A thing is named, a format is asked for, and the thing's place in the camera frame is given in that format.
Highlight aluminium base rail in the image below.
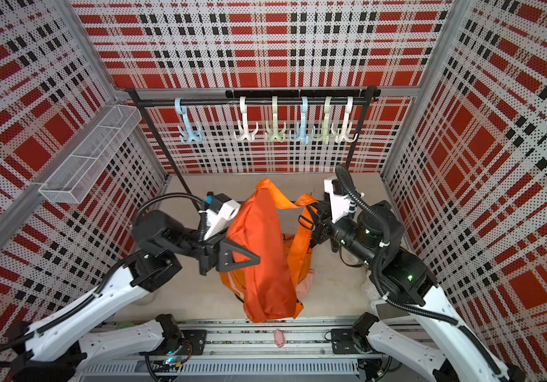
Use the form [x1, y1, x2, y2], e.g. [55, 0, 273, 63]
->
[77, 319, 451, 381]

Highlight black wall hook strip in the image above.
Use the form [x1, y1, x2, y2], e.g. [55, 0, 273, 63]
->
[225, 88, 369, 99]

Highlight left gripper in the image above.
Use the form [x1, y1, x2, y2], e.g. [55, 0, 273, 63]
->
[167, 226, 260, 277]

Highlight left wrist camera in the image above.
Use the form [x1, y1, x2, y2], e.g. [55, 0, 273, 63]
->
[204, 192, 241, 240]

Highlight green hook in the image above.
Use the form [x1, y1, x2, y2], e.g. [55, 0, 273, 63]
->
[265, 96, 287, 143]
[313, 96, 332, 145]

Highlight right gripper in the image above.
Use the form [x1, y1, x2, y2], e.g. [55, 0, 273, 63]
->
[306, 198, 381, 270]

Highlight green round object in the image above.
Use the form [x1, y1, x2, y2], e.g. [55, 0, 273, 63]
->
[116, 322, 135, 329]

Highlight pink bag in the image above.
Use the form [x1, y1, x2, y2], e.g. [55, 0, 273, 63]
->
[296, 269, 314, 300]

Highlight white hook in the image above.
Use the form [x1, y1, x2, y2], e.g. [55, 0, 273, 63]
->
[332, 96, 357, 144]
[234, 96, 259, 143]

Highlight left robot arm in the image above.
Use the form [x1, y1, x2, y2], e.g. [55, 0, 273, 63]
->
[0, 193, 261, 381]

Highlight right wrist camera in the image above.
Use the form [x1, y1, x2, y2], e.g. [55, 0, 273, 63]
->
[324, 176, 356, 223]

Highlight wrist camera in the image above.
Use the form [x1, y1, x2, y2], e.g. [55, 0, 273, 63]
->
[324, 176, 356, 223]
[204, 192, 241, 240]

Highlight black garment rack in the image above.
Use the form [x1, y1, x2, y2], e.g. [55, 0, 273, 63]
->
[125, 86, 381, 186]

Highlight white wire mesh basket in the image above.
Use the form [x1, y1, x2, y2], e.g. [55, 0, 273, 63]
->
[39, 104, 140, 205]

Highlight light blue hook far left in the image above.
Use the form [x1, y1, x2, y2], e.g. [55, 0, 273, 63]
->
[174, 98, 203, 144]

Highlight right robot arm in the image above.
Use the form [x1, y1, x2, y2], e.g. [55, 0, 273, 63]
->
[299, 165, 527, 381]

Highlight small pink object on rail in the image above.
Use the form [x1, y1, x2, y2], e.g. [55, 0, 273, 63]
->
[274, 329, 286, 349]

